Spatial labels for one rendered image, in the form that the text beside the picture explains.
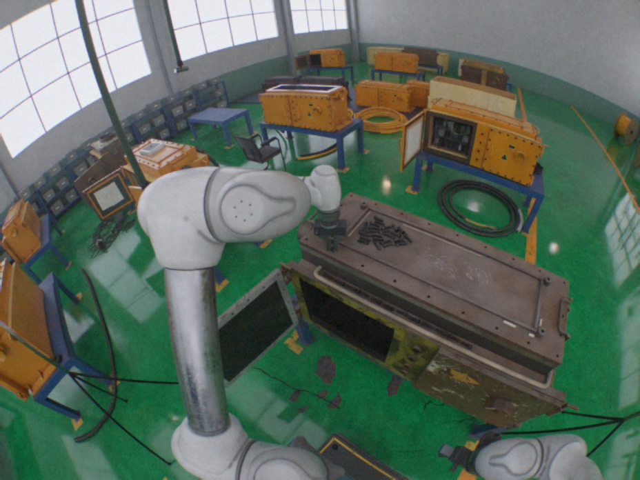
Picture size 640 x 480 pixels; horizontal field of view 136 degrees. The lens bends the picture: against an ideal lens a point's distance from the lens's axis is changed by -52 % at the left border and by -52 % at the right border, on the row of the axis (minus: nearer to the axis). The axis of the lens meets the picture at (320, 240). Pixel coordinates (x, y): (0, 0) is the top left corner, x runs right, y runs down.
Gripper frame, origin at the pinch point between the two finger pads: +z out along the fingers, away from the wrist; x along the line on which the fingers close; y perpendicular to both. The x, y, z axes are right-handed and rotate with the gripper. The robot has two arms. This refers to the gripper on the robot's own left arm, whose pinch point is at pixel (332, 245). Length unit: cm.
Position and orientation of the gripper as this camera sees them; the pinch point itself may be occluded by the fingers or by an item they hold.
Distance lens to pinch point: 116.7
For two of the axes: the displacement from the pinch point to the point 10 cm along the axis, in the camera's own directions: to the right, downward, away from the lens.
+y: -1.2, 7.1, -7.0
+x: 9.9, 0.1, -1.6
